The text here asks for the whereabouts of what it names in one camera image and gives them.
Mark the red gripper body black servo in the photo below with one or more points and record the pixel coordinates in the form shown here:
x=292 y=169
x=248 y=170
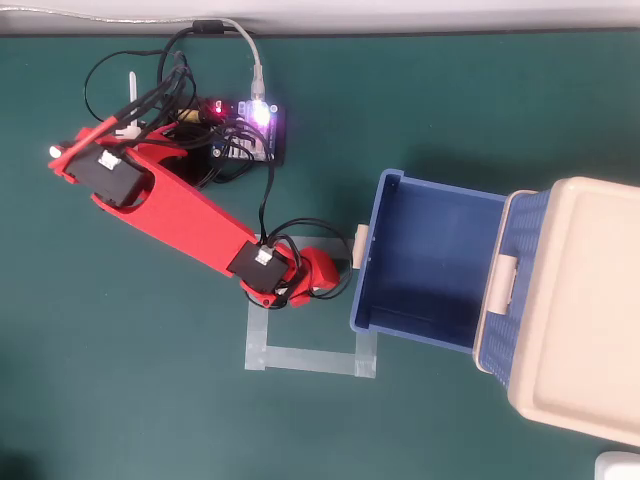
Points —
x=322 y=270

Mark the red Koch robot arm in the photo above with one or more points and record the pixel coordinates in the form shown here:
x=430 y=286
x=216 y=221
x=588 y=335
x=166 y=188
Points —
x=190 y=215

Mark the beige plastic drawer cabinet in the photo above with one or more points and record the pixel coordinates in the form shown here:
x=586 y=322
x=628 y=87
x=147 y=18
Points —
x=590 y=300

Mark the controller board on black plate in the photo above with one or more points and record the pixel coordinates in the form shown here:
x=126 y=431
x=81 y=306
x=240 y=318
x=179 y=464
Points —
x=270 y=135

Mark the white zip tie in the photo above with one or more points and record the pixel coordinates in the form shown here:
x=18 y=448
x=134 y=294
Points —
x=133 y=95

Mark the white box corner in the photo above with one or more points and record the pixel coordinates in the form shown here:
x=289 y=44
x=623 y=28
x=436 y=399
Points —
x=620 y=467

